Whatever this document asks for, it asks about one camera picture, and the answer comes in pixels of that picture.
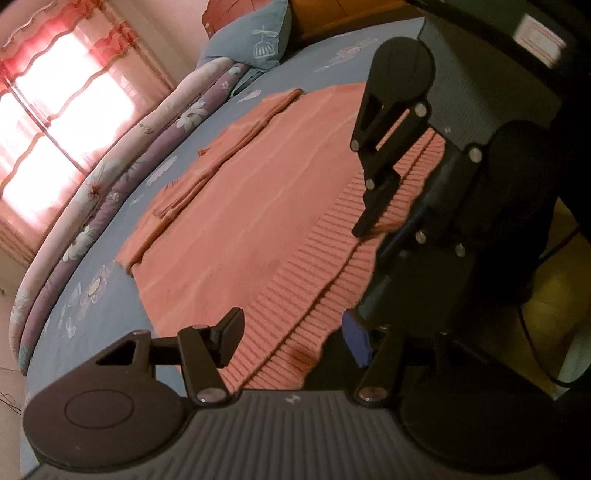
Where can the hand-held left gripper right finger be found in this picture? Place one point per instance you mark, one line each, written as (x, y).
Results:
(356, 339)

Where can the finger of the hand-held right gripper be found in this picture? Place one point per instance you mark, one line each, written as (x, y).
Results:
(376, 184)
(438, 221)

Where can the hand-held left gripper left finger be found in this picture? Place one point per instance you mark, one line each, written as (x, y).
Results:
(233, 332)

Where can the orange knit sweater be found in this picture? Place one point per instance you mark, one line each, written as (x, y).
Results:
(258, 207)

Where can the blue flower-print bed sheet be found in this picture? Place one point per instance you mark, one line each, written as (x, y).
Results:
(92, 323)

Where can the wooden headboard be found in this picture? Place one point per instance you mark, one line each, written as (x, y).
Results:
(341, 14)

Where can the blue pillow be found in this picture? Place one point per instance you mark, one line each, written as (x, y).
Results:
(249, 37)

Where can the folded floral quilt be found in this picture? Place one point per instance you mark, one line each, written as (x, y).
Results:
(138, 161)

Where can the red striped curtain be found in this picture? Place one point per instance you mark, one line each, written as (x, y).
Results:
(60, 115)

